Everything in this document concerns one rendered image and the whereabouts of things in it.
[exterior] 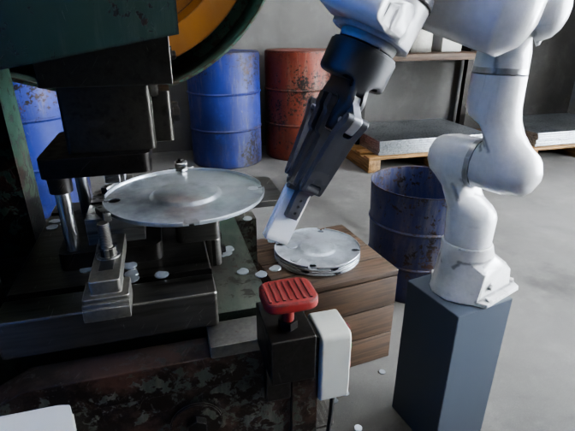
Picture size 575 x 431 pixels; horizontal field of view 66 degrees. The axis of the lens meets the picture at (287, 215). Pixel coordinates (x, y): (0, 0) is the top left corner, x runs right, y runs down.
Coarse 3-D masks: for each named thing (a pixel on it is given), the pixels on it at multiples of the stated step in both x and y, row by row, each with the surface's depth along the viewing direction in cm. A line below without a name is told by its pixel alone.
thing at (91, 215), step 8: (96, 192) 83; (96, 200) 79; (112, 200) 80; (88, 216) 73; (96, 216) 73; (88, 224) 72; (96, 224) 72; (112, 224) 73; (120, 224) 73; (128, 224) 73; (88, 232) 72; (96, 232) 72; (112, 232) 73; (120, 232) 74; (128, 232) 74; (136, 232) 74; (144, 232) 75; (88, 240) 73; (96, 240) 73; (128, 240) 75
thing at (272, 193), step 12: (264, 180) 89; (264, 192) 83; (276, 192) 83; (264, 204) 79; (180, 228) 79; (192, 228) 80; (204, 228) 80; (216, 228) 81; (180, 240) 80; (192, 240) 80; (204, 240) 81; (216, 240) 82; (216, 252) 83; (216, 264) 84
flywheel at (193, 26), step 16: (176, 0) 101; (192, 0) 102; (208, 0) 100; (224, 0) 101; (192, 16) 100; (208, 16) 101; (224, 16) 102; (192, 32) 102; (208, 32) 103; (176, 48) 102; (192, 48) 104
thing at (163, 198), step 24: (192, 168) 95; (216, 168) 94; (120, 192) 82; (144, 192) 82; (168, 192) 81; (192, 192) 81; (216, 192) 81; (240, 192) 82; (120, 216) 72; (144, 216) 72; (168, 216) 72; (192, 216) 72; (216, 216) 72
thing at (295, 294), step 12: (264, 288) 56; (276, 288) 57; (288, 288) 57; (300, 288) 56; (312, 288) 57; (264, 300) 54; (276, 300) 54; (288, 300) 54; (300, 300) 54; (312, 300) 54; (276, 312) 53; (288, 312) 54
